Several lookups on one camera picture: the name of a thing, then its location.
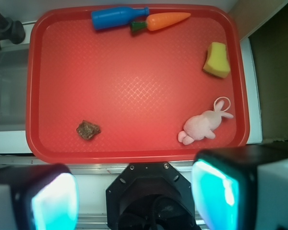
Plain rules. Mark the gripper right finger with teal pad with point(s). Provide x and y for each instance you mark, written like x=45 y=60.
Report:
x=242 y=188

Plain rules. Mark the blue toy bottle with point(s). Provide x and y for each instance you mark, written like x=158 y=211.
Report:
x=115 y=17

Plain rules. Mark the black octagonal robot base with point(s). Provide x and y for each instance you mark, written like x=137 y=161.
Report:
x=150 y=196

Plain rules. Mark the brown rock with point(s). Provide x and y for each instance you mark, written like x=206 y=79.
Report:
x=87 y=130

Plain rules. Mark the yellow sponge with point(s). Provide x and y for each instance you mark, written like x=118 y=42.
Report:
x=217 y=63

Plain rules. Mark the orange toy carrot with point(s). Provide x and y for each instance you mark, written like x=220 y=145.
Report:
x=159 y=21

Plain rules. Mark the pink plush bunny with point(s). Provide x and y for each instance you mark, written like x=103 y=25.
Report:
x=202 y=126

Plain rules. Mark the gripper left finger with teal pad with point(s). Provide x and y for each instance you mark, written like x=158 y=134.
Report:
x=38 y=197

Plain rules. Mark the red plastic tray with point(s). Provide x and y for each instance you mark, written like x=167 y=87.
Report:
x=139 y=89

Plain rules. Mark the metal sink basin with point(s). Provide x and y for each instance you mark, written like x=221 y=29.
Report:
x=13 y=82

